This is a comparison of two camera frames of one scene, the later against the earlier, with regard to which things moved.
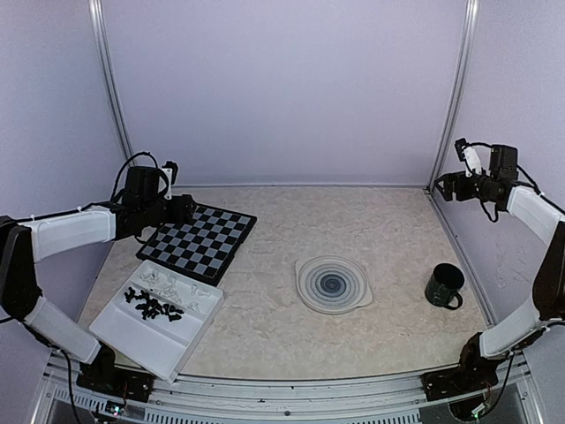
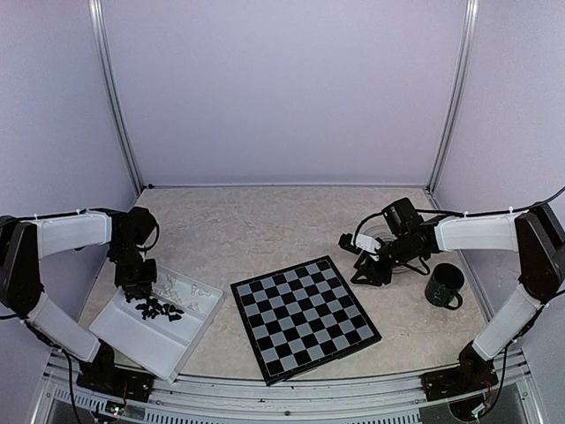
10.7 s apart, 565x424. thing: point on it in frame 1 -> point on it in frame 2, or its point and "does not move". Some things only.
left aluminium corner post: (97, 18) does not move
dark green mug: (443, 284) does not move
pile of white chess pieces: (169, 289) does not move
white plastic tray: (158, 319) does not move
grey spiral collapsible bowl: (332, 283) -> (387, 233)
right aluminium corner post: (460, 94) does not move
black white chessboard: (202, 246) -> (301, 318)
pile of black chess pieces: (151, 307) does not move
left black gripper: (183, 212) -> (144, 283)
